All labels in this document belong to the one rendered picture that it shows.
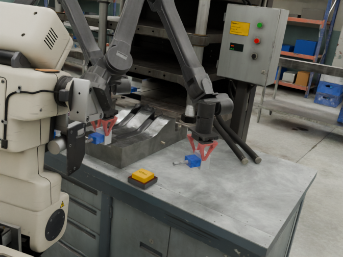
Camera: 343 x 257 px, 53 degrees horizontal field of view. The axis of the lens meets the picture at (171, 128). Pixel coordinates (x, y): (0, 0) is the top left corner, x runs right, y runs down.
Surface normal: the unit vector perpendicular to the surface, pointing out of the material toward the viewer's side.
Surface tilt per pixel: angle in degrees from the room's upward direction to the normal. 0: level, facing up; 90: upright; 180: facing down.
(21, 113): 82
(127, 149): 90
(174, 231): 90
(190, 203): 0
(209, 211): 0
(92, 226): 90
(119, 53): 51
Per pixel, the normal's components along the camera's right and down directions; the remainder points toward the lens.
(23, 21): -0.15, -0.41
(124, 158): 0.83, 0.27
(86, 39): 0.39, -0.36
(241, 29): -0.55, 0.22
